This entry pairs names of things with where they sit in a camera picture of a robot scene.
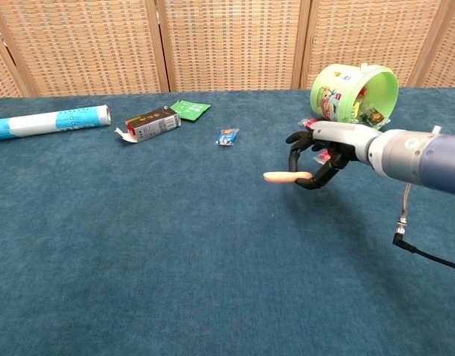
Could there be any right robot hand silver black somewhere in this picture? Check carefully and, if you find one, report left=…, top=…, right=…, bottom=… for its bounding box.
left=285, top=120, right=384, bottom=191

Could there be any peach sausage-shaped stick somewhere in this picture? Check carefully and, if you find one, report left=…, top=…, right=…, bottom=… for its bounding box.
left=262, top=171, right=313, bottom=185

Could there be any green yellow wrapped candy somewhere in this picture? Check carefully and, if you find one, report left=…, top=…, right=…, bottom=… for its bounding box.
left=360, top=107, right=391, bottom=129

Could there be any light green plastic bucket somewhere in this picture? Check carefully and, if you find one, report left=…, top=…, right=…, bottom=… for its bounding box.
left=310, top=63, right=399, bottom=131

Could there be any woven bamboo screen panel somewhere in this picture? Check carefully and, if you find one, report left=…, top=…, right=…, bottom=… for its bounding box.
left=155, top=0, right=312, bottom=93
left=0, top=0, right=171, bottom=98
left=292, top=0, right=454, bottom=90
left=0, top=10, right=39, bottom=99
left=408, top=0, right=455, bottom=89

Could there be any blue wrapped candy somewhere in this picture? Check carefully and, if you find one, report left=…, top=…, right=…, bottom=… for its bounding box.
left=216, top=128, right=240, bottom=146

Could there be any green foil packet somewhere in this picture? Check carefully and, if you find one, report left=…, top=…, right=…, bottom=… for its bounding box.
left=169, top=99, right=212, bottom=122

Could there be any black and grey carton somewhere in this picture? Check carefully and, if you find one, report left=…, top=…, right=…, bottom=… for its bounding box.
left=114, top=107, right=182, bottom=143

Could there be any blue felt table cloth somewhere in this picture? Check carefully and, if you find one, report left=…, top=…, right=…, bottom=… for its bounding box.
left=0, top=87, right=455, bottom=356

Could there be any blue and white tube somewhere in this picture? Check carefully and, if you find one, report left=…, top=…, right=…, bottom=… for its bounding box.
left=0, top=104, right=112, bottom=142

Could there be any right wrist cable with connector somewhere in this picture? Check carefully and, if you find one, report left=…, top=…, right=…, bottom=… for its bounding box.
left=393, top=183, right=455, bottom=272

